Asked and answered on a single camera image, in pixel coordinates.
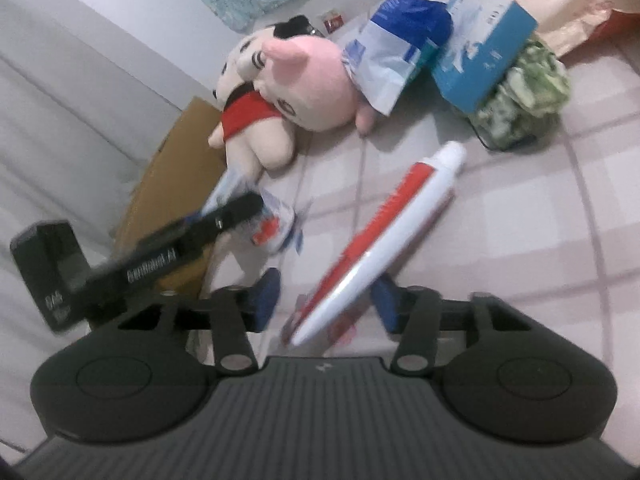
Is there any red white toothpaste tube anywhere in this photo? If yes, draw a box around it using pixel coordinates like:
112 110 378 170
282 141 466 347

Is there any brown cardboard box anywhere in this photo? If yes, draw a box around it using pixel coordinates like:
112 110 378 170
112 95 237 302

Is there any black-haired doll red dress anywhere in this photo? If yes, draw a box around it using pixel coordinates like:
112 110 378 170
208 14 319 182

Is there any pink plush pig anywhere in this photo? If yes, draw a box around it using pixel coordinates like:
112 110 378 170
236 35 378 136

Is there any green patterned cloth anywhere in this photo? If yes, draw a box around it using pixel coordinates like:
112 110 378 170
466 36 570 152

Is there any blue white plastic bag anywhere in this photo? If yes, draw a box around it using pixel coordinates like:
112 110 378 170
343 0 454 116

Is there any blue white tissue box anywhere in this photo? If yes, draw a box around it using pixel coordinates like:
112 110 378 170
432 0 537 114

